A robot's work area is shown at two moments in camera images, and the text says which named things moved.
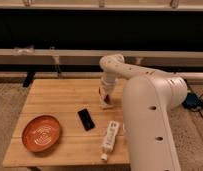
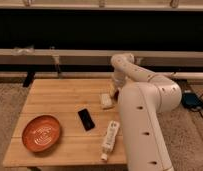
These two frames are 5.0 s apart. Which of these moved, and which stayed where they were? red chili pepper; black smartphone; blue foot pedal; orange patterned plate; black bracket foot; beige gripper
Moved: beige gripper; red chili pepper
Stayed: black bracket foot; black smartphone; blue foot pedal; orange patterned plate
